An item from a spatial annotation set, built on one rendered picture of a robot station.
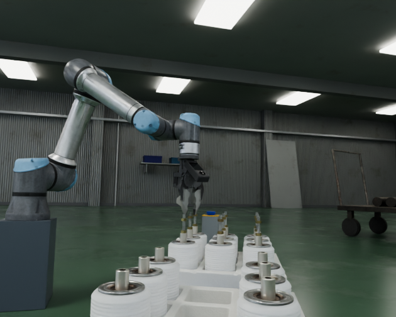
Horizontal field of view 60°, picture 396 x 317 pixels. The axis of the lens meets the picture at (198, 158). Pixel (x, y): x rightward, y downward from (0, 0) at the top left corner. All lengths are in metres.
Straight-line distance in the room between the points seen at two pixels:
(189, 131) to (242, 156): 9.67
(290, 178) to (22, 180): 10.08
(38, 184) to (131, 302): 0.88
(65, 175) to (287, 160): 10.00
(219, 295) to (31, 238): 0.73
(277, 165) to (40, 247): 9.93
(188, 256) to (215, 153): 9.53
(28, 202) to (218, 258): 0.71
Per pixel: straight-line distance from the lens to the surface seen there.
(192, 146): 1.22
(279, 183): 10.83
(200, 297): 0.89
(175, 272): 0.81
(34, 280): 1.37
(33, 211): 1.37
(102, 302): 0.58
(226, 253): 1.07
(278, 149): 11.12
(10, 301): 1.40
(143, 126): 1.13
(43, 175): 1.40
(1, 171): 10.28
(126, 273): 0.60
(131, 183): 9.99
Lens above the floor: 0.41
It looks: 6 degrees up
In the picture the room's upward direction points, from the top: 1 degrees clockwise
